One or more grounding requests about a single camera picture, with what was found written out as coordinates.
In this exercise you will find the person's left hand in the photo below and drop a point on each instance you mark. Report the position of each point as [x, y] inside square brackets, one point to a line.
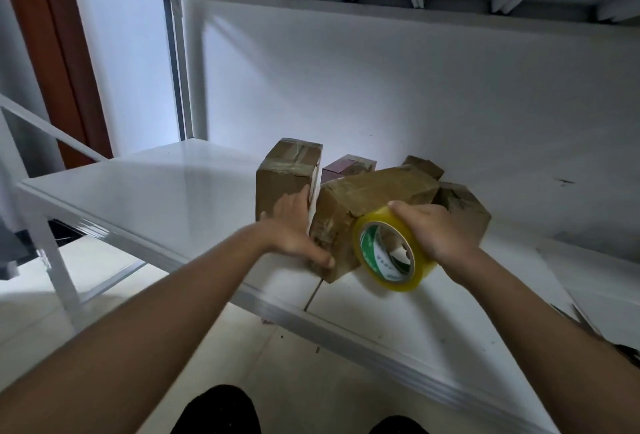
[292, 231]

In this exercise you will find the yellow tape roll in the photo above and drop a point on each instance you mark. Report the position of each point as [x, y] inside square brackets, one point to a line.
[420, 264]

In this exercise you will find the perforated white metal rack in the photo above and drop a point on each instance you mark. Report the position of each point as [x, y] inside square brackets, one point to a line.
[30, 249]

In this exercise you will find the red-brown door frame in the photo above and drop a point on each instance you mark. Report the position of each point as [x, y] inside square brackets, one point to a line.
[60, 59]

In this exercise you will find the corrugated cardboard box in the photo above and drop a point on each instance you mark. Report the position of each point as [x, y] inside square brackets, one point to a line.
[424, 164]

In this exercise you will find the person's black trousers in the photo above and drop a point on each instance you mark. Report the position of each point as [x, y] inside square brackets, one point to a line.
[215, 411]

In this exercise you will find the white metal shelf rack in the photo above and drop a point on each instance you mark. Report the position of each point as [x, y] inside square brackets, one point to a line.
[130, 194]

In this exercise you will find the pink carton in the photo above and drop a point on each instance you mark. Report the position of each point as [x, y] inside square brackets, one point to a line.
[348, 166]

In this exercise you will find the person's right forearm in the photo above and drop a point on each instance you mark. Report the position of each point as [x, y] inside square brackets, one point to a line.
[550, 359]

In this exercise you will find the person's right hand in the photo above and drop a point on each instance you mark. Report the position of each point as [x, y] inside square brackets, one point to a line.
[445, 234]

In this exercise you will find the small cardboard box red label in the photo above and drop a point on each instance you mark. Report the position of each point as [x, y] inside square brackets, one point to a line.
[465, 204]

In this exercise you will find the long cardboard box white label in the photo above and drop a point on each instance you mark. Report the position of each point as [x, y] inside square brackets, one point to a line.
[285, 174]

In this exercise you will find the person's left forearm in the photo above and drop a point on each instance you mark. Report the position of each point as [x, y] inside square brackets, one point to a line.
[130, 349]

